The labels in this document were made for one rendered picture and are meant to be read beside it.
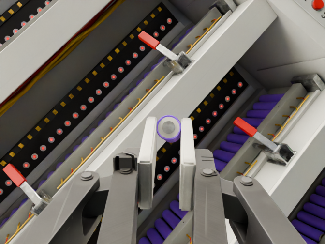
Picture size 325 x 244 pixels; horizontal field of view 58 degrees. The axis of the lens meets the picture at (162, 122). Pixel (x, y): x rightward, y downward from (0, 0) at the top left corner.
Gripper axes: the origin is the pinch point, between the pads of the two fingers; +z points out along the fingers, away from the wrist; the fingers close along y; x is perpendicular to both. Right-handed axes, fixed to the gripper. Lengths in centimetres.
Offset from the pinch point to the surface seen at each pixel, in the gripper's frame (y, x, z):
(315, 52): 21.9, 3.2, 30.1
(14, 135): -29.5, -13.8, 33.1
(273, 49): 17.7, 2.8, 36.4
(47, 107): -24.1, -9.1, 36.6
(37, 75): -23.1, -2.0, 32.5
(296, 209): 24.1, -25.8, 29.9
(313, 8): 20.9, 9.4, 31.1
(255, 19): 12.1, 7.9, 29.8
